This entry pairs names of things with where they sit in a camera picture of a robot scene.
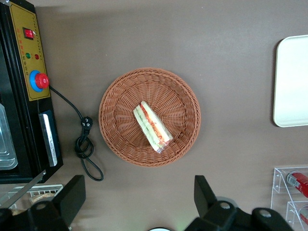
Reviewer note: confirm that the black sealing machine yellow panel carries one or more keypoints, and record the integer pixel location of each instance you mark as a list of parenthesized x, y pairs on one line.
[(26, 125)]

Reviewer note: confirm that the red soda can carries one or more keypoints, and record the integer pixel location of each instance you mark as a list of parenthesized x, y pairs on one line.
[(298, 180)]

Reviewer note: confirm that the cream white plastic tray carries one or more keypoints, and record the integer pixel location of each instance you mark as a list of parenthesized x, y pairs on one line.
[(293, 81)]

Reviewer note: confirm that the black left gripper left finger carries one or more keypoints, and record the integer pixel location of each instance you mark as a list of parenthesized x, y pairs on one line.
[(60, 207)]

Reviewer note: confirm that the silver metal lever bar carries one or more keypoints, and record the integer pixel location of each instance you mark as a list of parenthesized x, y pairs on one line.
[(24, 190)]

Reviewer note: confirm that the clear plastic food container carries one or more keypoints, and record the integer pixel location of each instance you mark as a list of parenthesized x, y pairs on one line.
[(6, 144)]

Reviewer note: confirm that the plastic-wrapped triangle sandwich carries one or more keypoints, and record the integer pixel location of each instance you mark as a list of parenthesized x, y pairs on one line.
[(151, 125)]

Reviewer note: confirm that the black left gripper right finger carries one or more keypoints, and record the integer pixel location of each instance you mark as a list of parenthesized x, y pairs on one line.
[(216, 214)]

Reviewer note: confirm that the round brown wicker basket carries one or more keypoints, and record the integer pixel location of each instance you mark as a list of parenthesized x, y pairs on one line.
[(175, 101)]

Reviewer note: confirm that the clear acrylic can rack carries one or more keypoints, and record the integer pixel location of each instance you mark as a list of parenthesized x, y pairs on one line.
[(279, 192)]

